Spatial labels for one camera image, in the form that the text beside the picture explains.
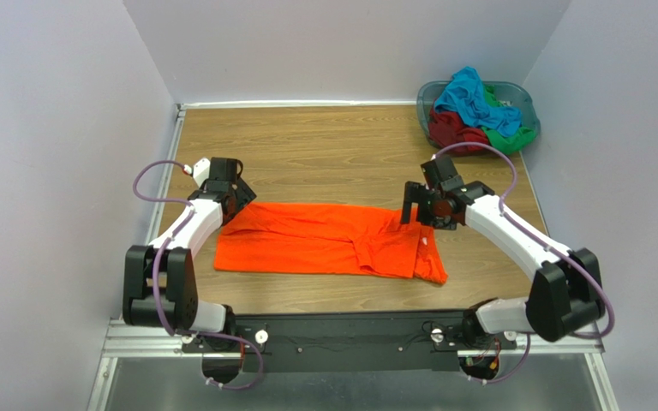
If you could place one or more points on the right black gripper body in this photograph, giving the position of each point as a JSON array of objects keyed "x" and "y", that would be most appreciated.
[{"x": 415, "y": 190}]

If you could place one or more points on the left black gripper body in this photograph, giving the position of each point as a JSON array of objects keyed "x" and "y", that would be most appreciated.
[{"x": 237, "y": 193}]

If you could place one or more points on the orange t shirt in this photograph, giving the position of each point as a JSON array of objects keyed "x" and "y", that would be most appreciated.
[{"x": 328, "y": 239}]

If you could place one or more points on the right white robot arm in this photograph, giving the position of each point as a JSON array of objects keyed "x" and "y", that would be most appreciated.
[{"x": 566, "y": 294}]

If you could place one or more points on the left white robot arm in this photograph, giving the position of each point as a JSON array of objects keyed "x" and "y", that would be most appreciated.
[{"x": 159, "y": 284}]

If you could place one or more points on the dark red t shirt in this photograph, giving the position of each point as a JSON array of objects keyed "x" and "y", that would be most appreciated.
[{"x": 447, "y": 128}]

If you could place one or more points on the green t shirt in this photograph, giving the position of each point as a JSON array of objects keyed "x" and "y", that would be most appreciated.
[{"x": 508, "y": 139}]

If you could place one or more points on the blue t shirt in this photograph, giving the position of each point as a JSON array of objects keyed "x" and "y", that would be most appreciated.
[{"x": 466, "y": 95}]

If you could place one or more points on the translucent blue plastic basket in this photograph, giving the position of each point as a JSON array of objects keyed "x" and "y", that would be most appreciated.
[{"x": 507, "y": 93}]

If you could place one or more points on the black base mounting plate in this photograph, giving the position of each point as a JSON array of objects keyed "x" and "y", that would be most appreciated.
[{"x": 436, "y": 340}]

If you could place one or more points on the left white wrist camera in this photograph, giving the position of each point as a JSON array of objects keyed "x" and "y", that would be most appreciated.
[{"x": 199, "y": 171}]

